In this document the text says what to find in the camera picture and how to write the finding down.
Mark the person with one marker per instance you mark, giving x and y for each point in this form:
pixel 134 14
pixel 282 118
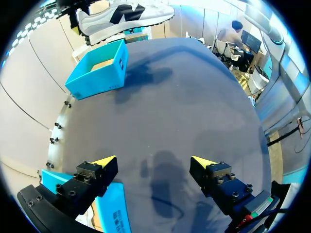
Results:
pixel 230 36

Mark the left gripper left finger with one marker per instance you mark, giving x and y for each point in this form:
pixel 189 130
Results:
pixel 90 179

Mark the grey and white shoe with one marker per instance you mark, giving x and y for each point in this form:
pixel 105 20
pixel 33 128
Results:
pixel 136 20

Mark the teal box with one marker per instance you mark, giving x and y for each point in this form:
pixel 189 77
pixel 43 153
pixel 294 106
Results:
pixel 97 80
pixel 114 206

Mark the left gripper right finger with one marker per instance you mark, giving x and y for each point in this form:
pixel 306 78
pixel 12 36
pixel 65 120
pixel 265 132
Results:
pixel 218 180

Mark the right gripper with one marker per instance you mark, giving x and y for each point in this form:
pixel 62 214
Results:
pixel 73 4

